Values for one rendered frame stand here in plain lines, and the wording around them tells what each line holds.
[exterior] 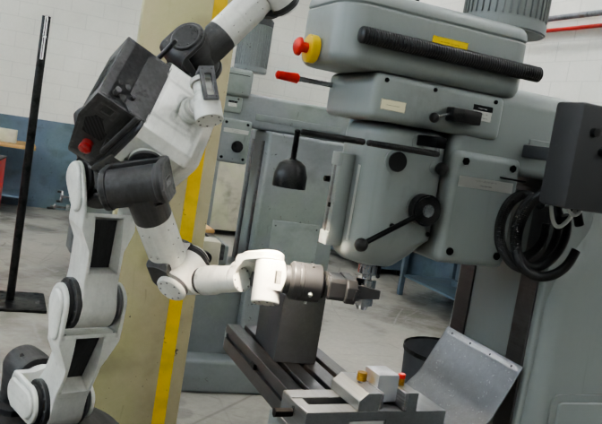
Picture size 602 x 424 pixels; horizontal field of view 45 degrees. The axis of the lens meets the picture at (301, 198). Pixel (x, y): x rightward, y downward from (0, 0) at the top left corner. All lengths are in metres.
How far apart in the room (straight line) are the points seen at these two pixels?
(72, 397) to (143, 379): 1.26
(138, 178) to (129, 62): 0.30
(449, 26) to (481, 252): 0.51
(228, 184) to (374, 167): 8.54
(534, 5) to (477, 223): 0.51
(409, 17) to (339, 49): 0.16
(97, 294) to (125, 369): 1.41
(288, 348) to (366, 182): 0.61
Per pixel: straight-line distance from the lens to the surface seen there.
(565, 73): 7.70
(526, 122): 1.76
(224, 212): 10.12
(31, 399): 2.28
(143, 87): 1.75
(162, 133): 1.72
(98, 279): 2.07
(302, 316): 1.98
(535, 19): 1.79
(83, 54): 10.53
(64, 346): 2.11
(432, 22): 1.59
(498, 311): 1.91
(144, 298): 3.37
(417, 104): 1.58
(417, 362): 3.61
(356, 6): 1.52
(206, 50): 1.90
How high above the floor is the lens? 1.58
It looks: 5 degrees down
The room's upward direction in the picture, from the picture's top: 9 degrees clockwise
